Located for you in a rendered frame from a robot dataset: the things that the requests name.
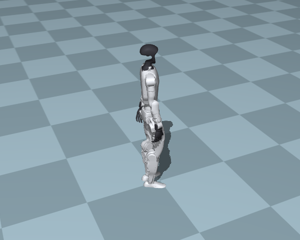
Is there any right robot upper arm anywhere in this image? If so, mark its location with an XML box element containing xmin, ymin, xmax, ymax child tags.
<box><xmin>145</xmin><ymin>74</ymin><xmax>158</xmax><ymax>108</ymax></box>

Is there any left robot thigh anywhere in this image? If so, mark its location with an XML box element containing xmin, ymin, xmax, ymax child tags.
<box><xmin>139</xmin><ymin>110</ymin><xmax>153</xmax><ymax>152</ymax></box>

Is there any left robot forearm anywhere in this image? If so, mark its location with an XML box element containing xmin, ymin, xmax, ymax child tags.
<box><xmin>140</xmin><ymin>89</ymin><xmax>145</xmax><ymax>107</ymax></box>

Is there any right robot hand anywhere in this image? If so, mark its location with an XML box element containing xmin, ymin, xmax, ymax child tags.
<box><xmin>151</xmin><ymin>124</ymin><xmax>164</xmax><ymax>143</ymax></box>

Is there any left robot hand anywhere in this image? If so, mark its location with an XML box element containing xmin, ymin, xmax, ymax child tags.
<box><xmin>136</xmin><ymin>101</ymin><xmax>143</xmax><ymax>123</ymax></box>

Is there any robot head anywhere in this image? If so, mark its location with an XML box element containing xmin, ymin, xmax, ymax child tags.
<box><xmin>139</xmin><ymin>44</ymin><xmax>158</xmax><ymax>71</ymax></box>

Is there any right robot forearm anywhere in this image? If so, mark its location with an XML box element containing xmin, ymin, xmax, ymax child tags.
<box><xmin>150</xmin><ymin>101</ymin><xmax>163</xmax><ymax>129</ymax></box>

